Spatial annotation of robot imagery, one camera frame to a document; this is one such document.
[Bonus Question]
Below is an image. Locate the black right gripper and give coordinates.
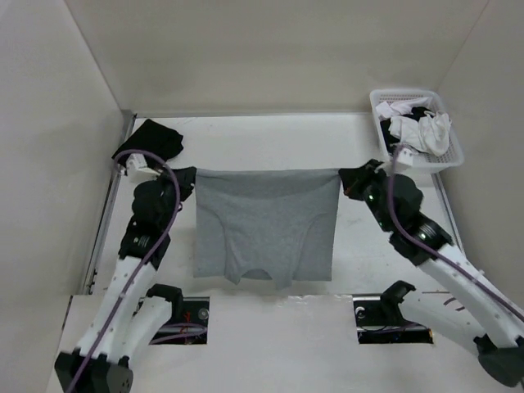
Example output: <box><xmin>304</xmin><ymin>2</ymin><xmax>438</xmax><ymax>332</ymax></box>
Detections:
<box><xmin>339</xmin><ymin>158</ymin><xmax>394</xmax><ymax>232</ymax></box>

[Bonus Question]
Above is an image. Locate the grey tank top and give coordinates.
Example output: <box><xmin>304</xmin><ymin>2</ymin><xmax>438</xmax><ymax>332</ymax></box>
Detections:
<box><xmin>193</xmin><ymin>169</ymin><xmax>341</xmax><ymax>290</ymax></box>

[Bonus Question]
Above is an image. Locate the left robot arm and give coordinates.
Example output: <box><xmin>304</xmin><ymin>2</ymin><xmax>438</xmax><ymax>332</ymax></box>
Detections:
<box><xmin>54</xmin><ymin>167</ymin><xmax>197</xmax><ymax>392</ymax></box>

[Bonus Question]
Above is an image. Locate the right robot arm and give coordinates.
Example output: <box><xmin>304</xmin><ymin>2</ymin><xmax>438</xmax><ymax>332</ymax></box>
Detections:
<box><xmin>338</xmin><ymin>160</ymin><xmax>523</xmax><ymax>387</ymax></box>

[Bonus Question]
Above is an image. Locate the folded black tank top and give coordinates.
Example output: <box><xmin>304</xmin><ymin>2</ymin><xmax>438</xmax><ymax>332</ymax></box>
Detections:
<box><xmin>111</xmin><ymin>119</ymin><xmax>183</xmax><ymax>161</ymax></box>

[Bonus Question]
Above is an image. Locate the black tank top in basket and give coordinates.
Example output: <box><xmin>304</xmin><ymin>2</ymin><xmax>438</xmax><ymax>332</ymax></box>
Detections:
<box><xmin>380</xmin><ymin>106</ymin><xmax>429</xmax><ymax>155</ymax></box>

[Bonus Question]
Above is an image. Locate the white plastic laundry basket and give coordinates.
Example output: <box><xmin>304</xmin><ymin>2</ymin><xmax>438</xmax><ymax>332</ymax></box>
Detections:
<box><xmin>369</xmin><ymin>88</ymin><xmax>464</xmax><ymax>174</ymax></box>

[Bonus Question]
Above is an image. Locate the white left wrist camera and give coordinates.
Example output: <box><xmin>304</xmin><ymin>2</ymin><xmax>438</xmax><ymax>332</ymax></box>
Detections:
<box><xmin>120</xmin><ymin>153</ymin><xmax>160</xmax><ymax>183</ymax></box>

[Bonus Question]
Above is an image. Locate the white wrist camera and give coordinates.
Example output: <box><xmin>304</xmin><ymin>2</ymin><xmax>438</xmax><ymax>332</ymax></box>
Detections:
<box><xmin>120</xmin><ymin>153</ymin><xmax>160</xmax><ymax>183</ymax></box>
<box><xmin>377</xmin><ymin>146</ymin><xmax>413</xmax><ymax>174</ymax></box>

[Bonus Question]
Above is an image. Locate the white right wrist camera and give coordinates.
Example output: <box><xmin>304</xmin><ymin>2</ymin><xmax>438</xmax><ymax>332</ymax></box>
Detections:
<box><xmin>377</xmin><ymin>146</ymin><xmax>413</xmax><ymax>174</ymax></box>

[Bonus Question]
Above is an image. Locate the aluminium table edge rail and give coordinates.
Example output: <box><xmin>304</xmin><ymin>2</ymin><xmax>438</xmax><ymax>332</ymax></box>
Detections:
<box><xmin>84</xmin><ymin>109</ymin><xmax>136</xmax><ymax>296</ymax></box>

